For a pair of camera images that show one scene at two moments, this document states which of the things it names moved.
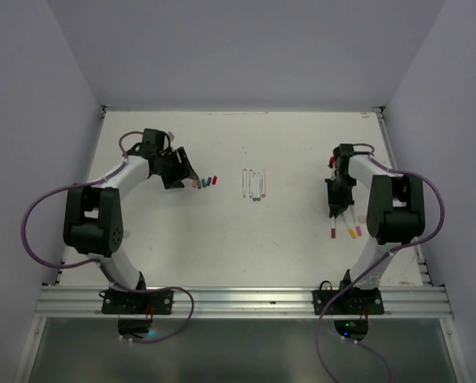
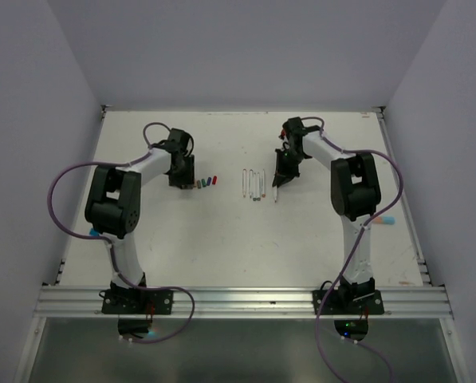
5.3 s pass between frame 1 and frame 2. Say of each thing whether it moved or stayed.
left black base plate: stayed
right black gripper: moved
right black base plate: stayed
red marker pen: stayed
